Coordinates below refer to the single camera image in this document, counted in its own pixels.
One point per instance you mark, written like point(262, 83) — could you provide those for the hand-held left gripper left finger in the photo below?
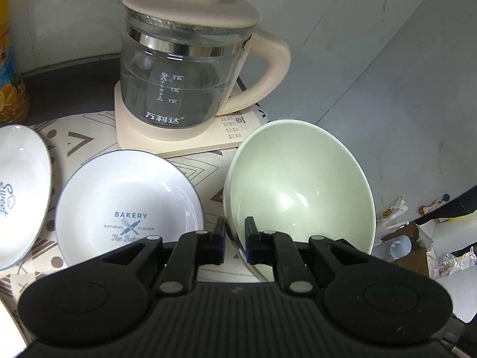
point(214, 248)

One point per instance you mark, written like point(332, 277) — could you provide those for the orange juice bottle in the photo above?
point(9, 82)

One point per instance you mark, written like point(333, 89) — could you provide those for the cardboard box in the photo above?
point(413, 257)

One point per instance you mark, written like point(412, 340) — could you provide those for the white plate with crossed-tools print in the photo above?
point(126, 197)

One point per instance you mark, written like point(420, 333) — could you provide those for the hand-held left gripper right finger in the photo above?
point(257, 248)

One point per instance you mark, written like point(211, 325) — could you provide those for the glass kettle with cream lid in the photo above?
point(186, 56)

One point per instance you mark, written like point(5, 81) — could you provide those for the cream kettle base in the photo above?
point(208, 140)

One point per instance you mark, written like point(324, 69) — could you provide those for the pale green bowl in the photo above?
point(298, 194)

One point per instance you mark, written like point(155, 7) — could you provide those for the white plate with script print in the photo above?
point(20, 194)

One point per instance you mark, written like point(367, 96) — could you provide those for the pale blue plastic bottle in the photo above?
point(393, 248)

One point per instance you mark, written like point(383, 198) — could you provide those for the patterned tablecloth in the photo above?
point(208, 171)

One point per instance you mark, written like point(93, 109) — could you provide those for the crumpled clear plastic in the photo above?
point(452, 263)

